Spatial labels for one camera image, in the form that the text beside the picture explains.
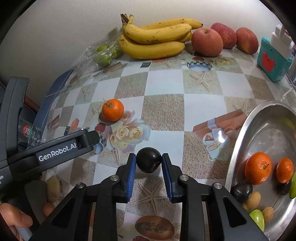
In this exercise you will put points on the large orange mandarin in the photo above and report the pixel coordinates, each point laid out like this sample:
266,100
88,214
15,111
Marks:
258,168

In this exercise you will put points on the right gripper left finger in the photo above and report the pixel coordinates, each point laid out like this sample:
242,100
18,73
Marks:
113,190

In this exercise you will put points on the person's left hand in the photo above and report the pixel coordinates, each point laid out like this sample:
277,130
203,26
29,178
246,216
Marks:
14,217

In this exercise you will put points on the red apple middle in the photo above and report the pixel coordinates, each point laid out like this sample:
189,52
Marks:
227,34

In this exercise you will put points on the glass mug with red logo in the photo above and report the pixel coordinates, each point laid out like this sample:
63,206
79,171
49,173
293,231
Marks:
29,133

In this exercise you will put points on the yellow banana bunch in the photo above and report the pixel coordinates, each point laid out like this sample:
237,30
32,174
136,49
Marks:
159,40

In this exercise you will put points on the clear tray of green fruit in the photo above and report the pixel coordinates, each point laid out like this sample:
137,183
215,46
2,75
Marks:
98,55

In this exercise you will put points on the green guava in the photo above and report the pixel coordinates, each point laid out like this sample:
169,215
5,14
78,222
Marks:
258,218
292,191

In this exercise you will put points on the red apple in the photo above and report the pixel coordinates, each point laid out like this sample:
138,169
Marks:
227,34
246,41
207,42

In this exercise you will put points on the small mandarin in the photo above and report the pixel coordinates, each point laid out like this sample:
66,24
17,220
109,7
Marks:
284,170
112,110

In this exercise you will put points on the brown longan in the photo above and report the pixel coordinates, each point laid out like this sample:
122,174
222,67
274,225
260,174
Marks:
252,202
268,213

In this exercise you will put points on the teal toy box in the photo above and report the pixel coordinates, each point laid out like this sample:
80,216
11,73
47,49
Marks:
271,61

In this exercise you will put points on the steel bowl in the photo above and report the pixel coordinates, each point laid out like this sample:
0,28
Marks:
269,128

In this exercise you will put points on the red apple far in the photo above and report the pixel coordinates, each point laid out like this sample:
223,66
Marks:
246,41

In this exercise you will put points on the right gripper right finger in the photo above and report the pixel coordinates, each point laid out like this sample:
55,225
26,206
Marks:
181,188

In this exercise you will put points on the red apple front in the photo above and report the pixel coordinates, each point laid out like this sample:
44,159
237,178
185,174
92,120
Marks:
207,42

